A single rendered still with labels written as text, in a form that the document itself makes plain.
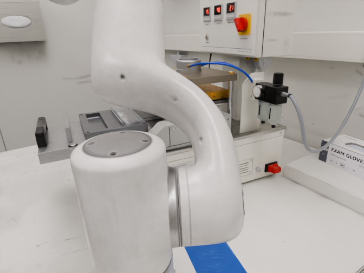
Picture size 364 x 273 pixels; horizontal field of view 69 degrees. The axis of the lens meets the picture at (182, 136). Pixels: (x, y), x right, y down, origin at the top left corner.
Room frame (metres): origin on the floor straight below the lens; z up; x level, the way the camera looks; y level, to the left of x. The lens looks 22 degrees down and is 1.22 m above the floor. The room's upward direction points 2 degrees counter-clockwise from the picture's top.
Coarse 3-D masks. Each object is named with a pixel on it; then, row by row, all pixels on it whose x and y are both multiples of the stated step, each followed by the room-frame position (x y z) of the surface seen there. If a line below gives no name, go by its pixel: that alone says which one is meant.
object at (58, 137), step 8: (64, 120) 0.69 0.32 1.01; (48, 128) 0.74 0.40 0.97; (56, 128) 0.74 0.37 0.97; (64, 128) 0.74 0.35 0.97; (72, 128) 0.74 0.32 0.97; (80, 128) 0.73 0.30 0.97; (48, 136) 0.68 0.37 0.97; (56, 136) 0.67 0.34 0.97; (64, 136) 0.67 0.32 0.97; (72, 136) 0.67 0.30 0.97; (80, 136) 0.67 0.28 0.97; (48, 144) 0.62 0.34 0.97; (56, 144) 0.62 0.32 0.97; (64, 144) 0.62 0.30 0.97; (72, 144) 0.61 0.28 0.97; (40, 152) 0.57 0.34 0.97; (48, 152) 0.58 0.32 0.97; (56, 152) 0.58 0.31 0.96; (64, 152) 0.59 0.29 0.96; (40, 160) 0.57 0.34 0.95; (48, 160) 0.57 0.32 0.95; (56, 160) 0.58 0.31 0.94
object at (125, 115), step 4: (112, 108) 0.82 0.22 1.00; (116, 108) 0.82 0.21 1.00; (120, 108) 0.82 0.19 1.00; (124, 108) 0.82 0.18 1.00; (128, 108) 0.81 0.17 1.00; (116, 112) 0.77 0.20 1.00; (120, 112) 0.77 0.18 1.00; (124, 112) 0.77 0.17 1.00; (128, 112) 0.77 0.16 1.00; (132, 112) 0.77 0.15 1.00; (120, 116) 0.73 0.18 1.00; (124, 116) 0.73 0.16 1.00; (128, 116) 0.72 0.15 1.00; (132, 116) 0.72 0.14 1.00; (136, 116) 0.72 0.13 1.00; (120, 120) 0.69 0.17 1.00; (124, 120) 0.69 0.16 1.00; (128, 120) 0.69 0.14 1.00; (132, 120) 0.69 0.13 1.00; (136, 120) 0.69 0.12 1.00
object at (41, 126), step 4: (40, 120) 0.70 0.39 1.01; (44, 120) 0.71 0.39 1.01; (40, 124) 0.66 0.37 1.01; (44, 124) 0.68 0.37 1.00; (36, 128) 0.63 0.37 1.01; (40, 128) 0.63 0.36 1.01; (44, 128) 0.65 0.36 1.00; (36, 132) 0.60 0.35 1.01; (40, 132) 0.60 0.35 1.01; (44, 132) 0.63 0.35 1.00; (36, 136) 0.60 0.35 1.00; (40, 136) 0.60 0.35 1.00; (44, 136) 0.61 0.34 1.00; (36, 140) 0.60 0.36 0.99; (40, 140) 0.60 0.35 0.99; (44, 140) 0.61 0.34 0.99; (40, 144) 0.60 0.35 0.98; (44, 144) 0.60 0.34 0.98
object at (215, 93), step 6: (204, 84) 0.88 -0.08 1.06; (210, 84) 0.88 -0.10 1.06; (204, 90) 0.79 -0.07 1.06; (210, 90) 0.78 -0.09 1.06; (216, 90) 0.78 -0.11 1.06; (222, 90) 0.78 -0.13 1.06; (210, 96) 0.76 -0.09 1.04; (216, 96) 0.75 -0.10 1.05; (222, 96) 0.78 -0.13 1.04; (216, 102) 0.77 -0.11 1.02; (222, 102) 0.78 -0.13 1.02
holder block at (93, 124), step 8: (96, 112) 0.81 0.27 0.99; (104, 112) 0.81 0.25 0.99; (80, 120) 0.75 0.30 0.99; (88, 120) 0.78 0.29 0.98; (96, 120) 0.78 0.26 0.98; (104, 120) 0.73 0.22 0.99; (112, 120) 0.72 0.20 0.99; (144, 120) 0.71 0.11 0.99; (88, 128) 0.66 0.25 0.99; (96, 128) 0.70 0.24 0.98; (104, 128) 0.65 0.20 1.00; (112, 128) 0.65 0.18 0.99; (120, 128) 0.66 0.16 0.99; (128, 128) 0.67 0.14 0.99; (136, 128) 0.67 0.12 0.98; (144, 128) 0.68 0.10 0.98; (88, 136) 0.62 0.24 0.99
